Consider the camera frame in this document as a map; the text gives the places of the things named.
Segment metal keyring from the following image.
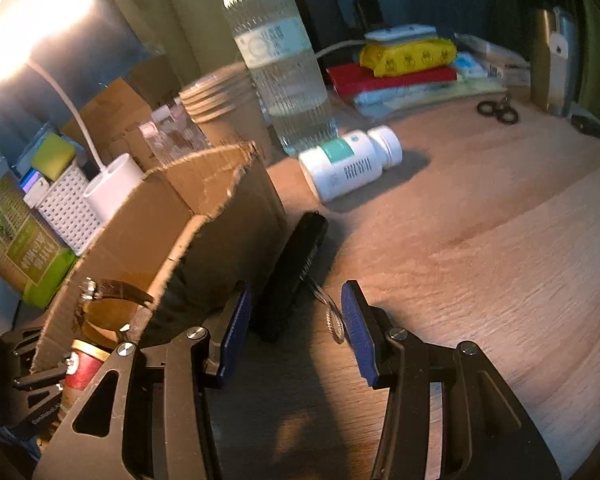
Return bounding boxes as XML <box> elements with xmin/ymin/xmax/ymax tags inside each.
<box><xmin>304</xmin><ymin>280</ymin><xmax>347</xmax><ymax>345</ymax></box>

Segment flat brown cardboard piece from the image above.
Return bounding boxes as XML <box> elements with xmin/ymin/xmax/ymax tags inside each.
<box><xmin>62</xmin><ymin>77</ymin><xmax>156</xmax><ymax>171</ymax></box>

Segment black flashlight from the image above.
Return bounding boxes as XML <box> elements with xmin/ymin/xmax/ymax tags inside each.
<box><xmin>254</xmin><ymin>211</ymin><xmax>329</xmax><ymax>343</ymax></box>

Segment cardboard box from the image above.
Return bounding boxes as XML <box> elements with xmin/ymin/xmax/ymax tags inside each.
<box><xmin>30</xmin><ymin>140</ymin><xmax>288</xmax><ymax>373</ymax></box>

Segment red book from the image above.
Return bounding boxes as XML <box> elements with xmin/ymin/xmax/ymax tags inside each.
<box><xmin>326</xmin><ymin>64</ymin><xmax>458</xmax><ymax>97</ymax></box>

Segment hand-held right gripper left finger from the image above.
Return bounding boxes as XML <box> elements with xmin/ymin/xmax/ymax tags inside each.
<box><xmin>32</xmin><ymin>280</ymin><xmax>253</xmax><ymax>480</ymax></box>

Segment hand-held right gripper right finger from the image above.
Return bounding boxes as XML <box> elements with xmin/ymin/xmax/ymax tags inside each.
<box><xmin>341</xmin><ymin>280</ymin><xmax>563</xmax><ymax>480</ymax></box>

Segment brown strap wristwatch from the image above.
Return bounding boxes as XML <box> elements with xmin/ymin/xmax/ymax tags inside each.
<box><xmin>75</xmin><ymin>276</ymin><xmax>156</xmax><ymax>341</ymax></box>

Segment small blue white box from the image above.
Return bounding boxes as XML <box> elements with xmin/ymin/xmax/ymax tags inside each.
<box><xmin>20</xmin><ymin>167</ymin><xmax>48</xmax><ymax>196</ymax></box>

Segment white perforated basket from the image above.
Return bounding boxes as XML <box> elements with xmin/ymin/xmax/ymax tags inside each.
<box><xmin>35</xmin><ymin>162</ymin><xmax>101</xmax><ymax>256</ymax></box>

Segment pale plastic folder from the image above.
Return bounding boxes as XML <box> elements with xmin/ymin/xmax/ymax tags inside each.
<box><xmin>352</xmin><ymin>80</ymin><xmax>508</xmax><ymax>116</ymax></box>

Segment yellow wet wipes pack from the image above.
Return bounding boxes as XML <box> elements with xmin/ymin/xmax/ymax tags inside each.
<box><xmin>358</xmin><ymin>38</ymin><xmax>457</xmax><ymax>78</ymax></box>

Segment black scissors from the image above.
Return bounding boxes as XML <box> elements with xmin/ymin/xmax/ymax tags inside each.
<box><xmin>476</xmin><ymin>96</ymin><xmax>520</xmax><ymax>125</ymax></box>

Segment beige panel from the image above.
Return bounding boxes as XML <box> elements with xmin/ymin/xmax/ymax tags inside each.
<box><xmin>152</xmin><ymin>0</ymin><xmax>246</xmax><ymax>86</ymax></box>

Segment white flat package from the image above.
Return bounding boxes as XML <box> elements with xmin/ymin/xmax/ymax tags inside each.
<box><xmin>455</xmin><ymin>34</ymin><xmax>531</xmax><ymax>83</ymax></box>

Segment green carton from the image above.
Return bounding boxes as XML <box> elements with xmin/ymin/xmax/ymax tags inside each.
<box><xmin>0</xmin><ymin>137</ymin><xmax>78</xmax><ymax>311</ymax></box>

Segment stack of brown paper cups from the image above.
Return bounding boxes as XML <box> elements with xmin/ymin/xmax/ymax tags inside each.
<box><xmin>179</xmin><ymin>62</ymin><xmax>273</xmax><ymax>166</ymax></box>

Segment white pill bottle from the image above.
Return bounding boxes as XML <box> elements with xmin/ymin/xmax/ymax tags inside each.
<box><xmin>298</xmin><ymin>126</ymin><xmax>404</xmax><ymax>204</ymax></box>

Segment gold and red can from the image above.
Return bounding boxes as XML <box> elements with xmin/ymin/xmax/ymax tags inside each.
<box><xmin>62</xmin><ymin>339</ymin><xmax>113</xmax><ymax>393</ymax></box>

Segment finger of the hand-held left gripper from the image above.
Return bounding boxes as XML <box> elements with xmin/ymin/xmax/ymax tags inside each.
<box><xmin>11</xmin><ymin>329</ymin><xmax>73</xmax><ymax>396</ymax></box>

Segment black power adapter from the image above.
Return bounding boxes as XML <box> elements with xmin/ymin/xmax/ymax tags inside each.
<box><xmin>354</xmin><ymin>0</ymin><xmax>381</xmax><ymax>31</ymax></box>

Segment small clear packets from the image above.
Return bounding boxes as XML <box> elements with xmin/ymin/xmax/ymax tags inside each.
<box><xmin>139</xmin><ymin>100</ymin><xmax>211</xmax><ymax>166</ymax></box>

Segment white desk lamp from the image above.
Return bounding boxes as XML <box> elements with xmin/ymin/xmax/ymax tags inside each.
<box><xmin>0</xmin><ymin>0</ymin><xmax>146</xmax><ymax>223</ymax></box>

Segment white power bank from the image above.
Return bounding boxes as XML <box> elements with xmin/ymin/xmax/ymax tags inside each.
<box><xmin>365</xmin><ymin>24</ymin><xmax>438</xmax><ymax>43</ymax></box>

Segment dark chair back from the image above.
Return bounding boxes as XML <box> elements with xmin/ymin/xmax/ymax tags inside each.
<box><xmin>402</xmin><ymin>0</ymin><xmax>496</xmax><ymax>41</ymax></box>

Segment clear water bottle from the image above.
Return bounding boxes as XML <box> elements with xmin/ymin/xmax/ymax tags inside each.
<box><xmin>215</xmin><ymin>0</ymin><xmax>340</xmax><ymax>157</ymax></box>

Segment yellow sponge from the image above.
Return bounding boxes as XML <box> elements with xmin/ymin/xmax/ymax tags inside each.
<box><xmin>32</xmin><ymin>132</ymin><xmax>78</xmax><ymax>181</ymax></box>

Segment steel tumbler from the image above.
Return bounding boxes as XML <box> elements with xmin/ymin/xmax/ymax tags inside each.
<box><xmin>530</xmin><ymin>6</ymin><xmax>581</xmax><ymax>118</ymax></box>

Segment white cable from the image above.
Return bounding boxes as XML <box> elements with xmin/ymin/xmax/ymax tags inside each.
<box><xmin>314</xmin><ymin>39</ymin><xmax>368</xmax><ymax>58</ymax></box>

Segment blue white packet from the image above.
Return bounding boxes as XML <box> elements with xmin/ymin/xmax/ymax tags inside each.
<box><xmin>452</xmin><ymin>52</ymin><xmax>486</xmax><ymax>78</ymax></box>

